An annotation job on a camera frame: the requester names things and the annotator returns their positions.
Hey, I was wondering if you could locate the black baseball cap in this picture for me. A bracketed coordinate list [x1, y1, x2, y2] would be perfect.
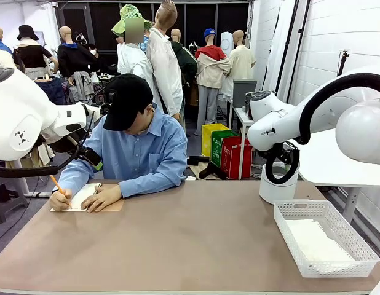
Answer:
[102, 73, 154, 132]

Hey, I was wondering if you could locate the white round trash bin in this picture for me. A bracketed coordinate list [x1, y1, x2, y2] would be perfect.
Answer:
[258, 162, 299, 205]

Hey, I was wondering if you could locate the mannequin in white coat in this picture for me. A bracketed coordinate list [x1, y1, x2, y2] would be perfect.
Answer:
[116, 18, 155, 93]

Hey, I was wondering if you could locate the red recycling bin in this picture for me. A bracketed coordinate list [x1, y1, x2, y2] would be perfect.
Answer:
[220, 136, 255, 181]

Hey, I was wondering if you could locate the mannequin cream shirt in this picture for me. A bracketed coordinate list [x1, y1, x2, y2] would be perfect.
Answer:
[219, 29, 257, 100]

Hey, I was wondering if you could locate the small white table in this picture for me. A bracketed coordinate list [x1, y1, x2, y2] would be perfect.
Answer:
[232, 106, 256, 161]

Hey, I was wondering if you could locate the mannequin dark green hoodie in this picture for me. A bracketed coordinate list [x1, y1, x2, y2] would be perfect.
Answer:
[170, 28, 199, 90]

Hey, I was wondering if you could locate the green recycling bin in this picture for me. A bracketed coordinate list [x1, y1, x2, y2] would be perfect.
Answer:
[210, 129, 240, 168]

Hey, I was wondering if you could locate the spiral notebook brown cover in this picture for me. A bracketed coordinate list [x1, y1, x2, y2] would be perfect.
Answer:
[49, 183, 125, 213]

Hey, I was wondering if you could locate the grey storage box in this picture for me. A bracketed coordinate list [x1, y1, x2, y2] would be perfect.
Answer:
[232, 79, 258, 108]

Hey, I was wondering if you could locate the white perforated plastic basket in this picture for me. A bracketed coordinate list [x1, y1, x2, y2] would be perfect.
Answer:
[273, 199, 380, 279]

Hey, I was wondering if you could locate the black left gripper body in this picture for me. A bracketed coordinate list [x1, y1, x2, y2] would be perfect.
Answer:
[39, 127, 88, 155]

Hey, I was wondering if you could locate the dark plastic step stool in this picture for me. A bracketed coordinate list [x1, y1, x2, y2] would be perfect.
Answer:
[0, 176, 30, 226]

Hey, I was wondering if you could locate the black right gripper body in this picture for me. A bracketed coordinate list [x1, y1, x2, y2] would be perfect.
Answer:
[278, 143, 298, 169]

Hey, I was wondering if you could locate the green checked bucket hat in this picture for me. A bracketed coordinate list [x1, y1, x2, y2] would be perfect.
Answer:
[111, 3, 153, 38]

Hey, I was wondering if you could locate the metal food container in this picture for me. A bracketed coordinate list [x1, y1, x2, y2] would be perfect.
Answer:
[244, 90, 267, 121]

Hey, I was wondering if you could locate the mannequin black jacket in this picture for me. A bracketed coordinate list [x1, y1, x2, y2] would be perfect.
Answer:
[57, 26, 101, 107]

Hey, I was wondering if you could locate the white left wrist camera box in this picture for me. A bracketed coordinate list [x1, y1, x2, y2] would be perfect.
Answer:
[81, 103, 102, 124]

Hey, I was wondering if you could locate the yellow pencil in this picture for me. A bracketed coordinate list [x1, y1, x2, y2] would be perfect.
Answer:
[49, 175, 73, 208]

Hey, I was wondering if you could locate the black floor stand base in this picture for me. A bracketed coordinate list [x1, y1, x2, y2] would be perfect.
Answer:
[187, 155, 228, 181]

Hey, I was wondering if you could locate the black left arm cable bundle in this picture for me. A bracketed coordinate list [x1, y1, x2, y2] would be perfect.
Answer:
[0, 110, 97, 178]

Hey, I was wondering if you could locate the person with face mask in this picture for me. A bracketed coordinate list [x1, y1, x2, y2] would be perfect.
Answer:
[86, 42, 109, 75]

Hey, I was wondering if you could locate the white desk with feet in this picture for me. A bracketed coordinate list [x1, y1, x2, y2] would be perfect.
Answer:
[5, 159, 52, 199]

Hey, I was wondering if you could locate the mannequin red jacket blue cap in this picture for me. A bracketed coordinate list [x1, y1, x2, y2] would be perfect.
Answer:
[194, 28, 232, 137]

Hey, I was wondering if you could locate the mannequin black bucket hat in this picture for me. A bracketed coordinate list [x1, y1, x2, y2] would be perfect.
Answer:
[12, 24, 60, 81]

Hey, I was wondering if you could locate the large white side table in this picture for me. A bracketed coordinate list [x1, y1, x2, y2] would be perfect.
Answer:
[296, 128, 380, 224]

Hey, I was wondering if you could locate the person in blue shirt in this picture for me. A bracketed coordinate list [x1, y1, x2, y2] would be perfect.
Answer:
[56, 73, 188, 199]

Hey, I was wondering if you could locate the black cap-mounted camera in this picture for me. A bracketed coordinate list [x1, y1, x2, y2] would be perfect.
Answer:
[104, 88, 119, 107]

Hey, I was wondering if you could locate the white paper stack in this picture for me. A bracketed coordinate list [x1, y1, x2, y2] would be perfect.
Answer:
[285, 218, 357, 269]

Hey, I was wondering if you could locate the person's left hand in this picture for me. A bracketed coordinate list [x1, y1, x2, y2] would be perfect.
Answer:
[79, 184, 123, 214]

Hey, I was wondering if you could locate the person's left forearm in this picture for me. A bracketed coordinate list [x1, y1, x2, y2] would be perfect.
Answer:
[117, 171, 188, 199]

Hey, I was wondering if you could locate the black tripod pole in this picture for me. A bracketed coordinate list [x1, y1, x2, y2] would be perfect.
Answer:
[336, 49, 351, 77]

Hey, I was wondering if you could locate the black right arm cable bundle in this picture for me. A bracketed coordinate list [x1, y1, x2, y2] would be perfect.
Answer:
[266, 72, 380, 186]

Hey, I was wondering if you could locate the tall mannequin white shirt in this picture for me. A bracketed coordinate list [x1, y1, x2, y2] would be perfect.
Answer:
[145, 0, 185, 122]

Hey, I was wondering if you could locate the white tower fan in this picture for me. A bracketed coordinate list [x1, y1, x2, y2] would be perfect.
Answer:
[220, 31, 236, 58]

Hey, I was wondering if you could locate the mannequin blue white jacket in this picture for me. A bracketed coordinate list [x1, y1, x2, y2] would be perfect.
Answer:
[0, 26, 18, 71]

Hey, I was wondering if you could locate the person's right forearm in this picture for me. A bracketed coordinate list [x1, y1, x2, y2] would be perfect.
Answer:
[57, 162, 96, 193]

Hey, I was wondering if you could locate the yellow recycling bin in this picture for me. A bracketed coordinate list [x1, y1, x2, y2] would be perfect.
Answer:
[201, 123, 231, 158]

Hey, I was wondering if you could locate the blue jeans half mannequin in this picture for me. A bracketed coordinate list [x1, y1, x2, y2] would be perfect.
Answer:
[34, 76, 66, 106]

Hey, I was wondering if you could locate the beige hanging cloth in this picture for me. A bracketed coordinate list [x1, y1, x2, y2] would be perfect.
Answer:
[30, 142, 56, 167]

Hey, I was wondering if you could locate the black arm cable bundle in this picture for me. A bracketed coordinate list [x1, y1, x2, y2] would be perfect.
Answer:
[0, 110, 97, 178]
[266, 72, 380, 186]

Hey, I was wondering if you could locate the person's right hand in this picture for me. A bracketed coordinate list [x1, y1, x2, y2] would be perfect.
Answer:
[48, 187, 75, 213]

